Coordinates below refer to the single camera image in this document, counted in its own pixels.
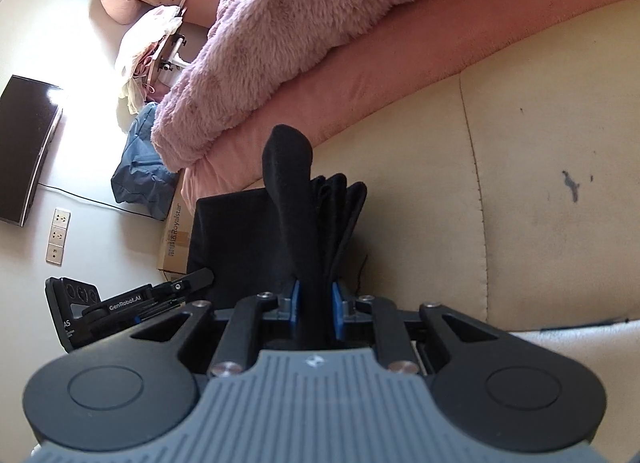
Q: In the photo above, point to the black pants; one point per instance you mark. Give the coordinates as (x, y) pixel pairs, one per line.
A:
(288, 235)

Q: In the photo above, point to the white cloth pile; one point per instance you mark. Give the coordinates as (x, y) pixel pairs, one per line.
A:
(136, 51)

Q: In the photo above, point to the salmon pink bed sheet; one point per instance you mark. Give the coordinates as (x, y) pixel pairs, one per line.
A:
(414, 46)

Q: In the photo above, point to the blue-grey cloth bag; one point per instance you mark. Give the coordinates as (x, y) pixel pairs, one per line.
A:
(141, 176)

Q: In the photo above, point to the fluffy purple-pink blanket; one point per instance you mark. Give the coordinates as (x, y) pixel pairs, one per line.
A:
(253, 48)

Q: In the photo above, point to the cardboard box with blue print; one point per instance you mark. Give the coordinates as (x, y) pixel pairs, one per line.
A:
(175, 244)

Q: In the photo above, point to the white wall socket strip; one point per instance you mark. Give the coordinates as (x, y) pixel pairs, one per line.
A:
(57, 236)

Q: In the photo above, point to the black flat television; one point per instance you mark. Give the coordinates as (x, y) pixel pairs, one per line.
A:
(30, 112)

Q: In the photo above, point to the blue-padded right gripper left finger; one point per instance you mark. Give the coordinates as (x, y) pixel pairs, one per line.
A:
(252, 325)

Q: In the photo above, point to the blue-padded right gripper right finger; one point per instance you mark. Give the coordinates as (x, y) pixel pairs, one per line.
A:
(377, 323)

